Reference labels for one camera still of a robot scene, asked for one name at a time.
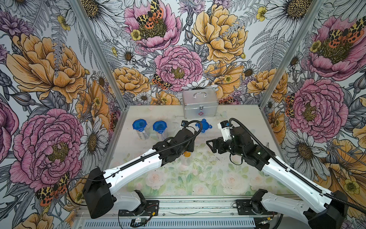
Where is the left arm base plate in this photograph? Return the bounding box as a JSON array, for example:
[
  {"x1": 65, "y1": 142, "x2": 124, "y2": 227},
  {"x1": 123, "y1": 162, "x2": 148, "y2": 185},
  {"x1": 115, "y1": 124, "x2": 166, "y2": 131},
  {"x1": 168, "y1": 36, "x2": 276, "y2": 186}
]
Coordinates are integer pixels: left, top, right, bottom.
[{"x1": 118, "y1": 200, "x2": 160, "y2": 217}]

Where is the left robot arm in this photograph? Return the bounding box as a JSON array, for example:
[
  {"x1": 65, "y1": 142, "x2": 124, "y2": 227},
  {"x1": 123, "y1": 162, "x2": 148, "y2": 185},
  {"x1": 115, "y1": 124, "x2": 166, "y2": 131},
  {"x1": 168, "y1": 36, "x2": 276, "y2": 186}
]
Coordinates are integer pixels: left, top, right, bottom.
[{"x1": 83, "y1": 128, "x2": 199, "y2": 219}]

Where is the silver metal first-aid case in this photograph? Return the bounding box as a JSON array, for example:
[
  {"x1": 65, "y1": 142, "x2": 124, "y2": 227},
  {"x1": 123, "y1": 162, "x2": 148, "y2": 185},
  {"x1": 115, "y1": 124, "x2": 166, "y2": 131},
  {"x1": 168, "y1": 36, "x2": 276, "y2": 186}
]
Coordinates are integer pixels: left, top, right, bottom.
[{"x1": 182, "y1": 88, "x2": 219, "y2": 119}]

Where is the blue lid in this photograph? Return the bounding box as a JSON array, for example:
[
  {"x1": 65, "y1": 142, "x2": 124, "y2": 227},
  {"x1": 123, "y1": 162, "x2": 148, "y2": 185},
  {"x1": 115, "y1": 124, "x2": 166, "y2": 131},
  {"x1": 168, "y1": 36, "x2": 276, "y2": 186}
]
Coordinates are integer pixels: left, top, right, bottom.
[
  {"x1": 153, "y1": 120, "x2": 167, "y2": 134},
  {"x1": 195, "y1": 119, "x2": 213, "y2": 133},
  {"x1": 132, "y1": 119, "x2": 147, "y2": 132}
]

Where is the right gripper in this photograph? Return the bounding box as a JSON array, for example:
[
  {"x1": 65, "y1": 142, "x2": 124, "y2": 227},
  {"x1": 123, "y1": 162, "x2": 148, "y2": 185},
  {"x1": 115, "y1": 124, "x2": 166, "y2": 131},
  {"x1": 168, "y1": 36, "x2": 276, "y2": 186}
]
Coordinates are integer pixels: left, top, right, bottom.
[{"x1": 206, "y1": 137, "x2": 246, "y2": 157}]

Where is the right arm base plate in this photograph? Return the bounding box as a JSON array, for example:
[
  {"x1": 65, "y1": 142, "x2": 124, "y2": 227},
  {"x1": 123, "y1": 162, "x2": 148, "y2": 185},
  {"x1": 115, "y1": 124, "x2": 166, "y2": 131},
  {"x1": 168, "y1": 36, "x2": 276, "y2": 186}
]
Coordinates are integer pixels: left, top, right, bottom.
[{"x1": 234, "y1": 199, "x2": 277, "y2": 216}]

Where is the clear plastic cup back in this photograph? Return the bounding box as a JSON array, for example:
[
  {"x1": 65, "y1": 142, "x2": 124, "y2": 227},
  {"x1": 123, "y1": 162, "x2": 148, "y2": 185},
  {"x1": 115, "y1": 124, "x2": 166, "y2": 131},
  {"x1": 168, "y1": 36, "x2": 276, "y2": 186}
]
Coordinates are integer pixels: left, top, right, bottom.
[{"x1": 181, "y1": 154, "x2": 193, "y2": 166}]

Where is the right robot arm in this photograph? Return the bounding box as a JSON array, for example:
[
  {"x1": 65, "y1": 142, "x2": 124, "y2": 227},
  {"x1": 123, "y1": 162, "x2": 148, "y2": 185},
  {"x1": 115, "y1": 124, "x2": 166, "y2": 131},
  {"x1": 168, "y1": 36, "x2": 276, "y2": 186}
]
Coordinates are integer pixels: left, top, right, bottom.
[{"x1": 206, "y1": 118, "x2": 348, "y2": 229}]

